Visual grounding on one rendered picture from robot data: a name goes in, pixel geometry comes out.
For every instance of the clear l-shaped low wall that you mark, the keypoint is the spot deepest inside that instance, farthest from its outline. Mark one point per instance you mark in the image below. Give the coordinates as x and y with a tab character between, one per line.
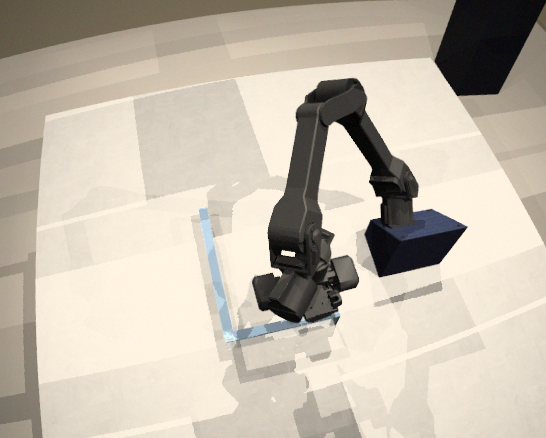
222	305

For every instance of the clear glass corner walls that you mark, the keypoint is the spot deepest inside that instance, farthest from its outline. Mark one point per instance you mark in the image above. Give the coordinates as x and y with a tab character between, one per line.
282	334

